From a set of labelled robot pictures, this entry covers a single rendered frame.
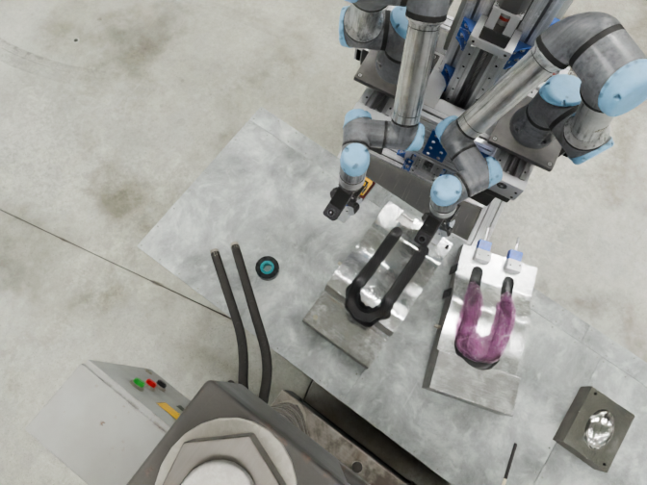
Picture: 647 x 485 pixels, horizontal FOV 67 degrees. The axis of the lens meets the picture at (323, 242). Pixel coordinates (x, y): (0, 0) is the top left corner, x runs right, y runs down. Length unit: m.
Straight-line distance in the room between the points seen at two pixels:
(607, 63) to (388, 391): 1.09
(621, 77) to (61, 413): 1.26
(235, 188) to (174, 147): 1.10
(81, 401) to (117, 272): 1.68
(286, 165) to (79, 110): 1.62
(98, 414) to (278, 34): 2.58
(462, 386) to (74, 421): 1.06
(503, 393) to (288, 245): 0.84
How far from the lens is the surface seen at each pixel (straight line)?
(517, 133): 1.73
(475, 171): 1.35
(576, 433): 1.78
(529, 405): 1.79
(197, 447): 0.41
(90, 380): 1.06
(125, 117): 3.04
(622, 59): 1.19
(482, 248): 1.74
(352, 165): 1.28
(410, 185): 2.50
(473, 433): 1.73
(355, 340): 1.60
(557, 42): 1.24
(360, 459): 1.68
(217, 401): 0.45
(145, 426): 1.02
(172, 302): 2.58
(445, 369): 1.59
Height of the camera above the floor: 2.44
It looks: 73 degrees down
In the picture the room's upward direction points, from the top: 5 degrees clockwise
